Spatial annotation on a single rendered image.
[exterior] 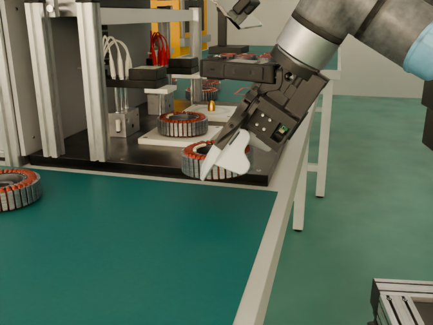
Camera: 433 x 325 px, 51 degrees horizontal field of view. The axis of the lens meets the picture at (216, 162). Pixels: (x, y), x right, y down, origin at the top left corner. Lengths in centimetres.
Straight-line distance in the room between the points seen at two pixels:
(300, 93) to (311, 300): 129
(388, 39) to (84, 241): 45
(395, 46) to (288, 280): 144
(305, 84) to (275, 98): 5
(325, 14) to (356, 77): 572
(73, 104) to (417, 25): 75
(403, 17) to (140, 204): 44
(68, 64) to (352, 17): 66
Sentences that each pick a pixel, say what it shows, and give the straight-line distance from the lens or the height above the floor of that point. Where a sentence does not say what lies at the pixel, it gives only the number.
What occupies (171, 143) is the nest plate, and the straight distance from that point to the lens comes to 94.
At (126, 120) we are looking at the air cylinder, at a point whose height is 81.
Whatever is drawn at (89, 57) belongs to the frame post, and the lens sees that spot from 84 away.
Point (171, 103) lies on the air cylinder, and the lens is 127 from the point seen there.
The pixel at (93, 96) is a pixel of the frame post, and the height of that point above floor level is 89.
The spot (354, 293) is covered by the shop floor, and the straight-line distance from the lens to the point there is 190.
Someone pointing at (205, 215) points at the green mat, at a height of 75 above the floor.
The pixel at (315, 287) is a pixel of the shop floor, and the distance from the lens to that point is 189.
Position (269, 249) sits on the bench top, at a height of 75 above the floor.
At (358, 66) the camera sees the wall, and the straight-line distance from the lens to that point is 628.
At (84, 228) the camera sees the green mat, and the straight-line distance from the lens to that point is 65.
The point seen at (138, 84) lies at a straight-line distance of 98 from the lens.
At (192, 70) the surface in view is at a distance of 120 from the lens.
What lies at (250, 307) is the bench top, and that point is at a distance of 48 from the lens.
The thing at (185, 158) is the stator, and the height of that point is 83.
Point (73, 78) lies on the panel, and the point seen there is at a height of 89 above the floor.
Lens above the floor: 103
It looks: 18 degrees down
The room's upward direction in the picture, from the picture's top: straight up
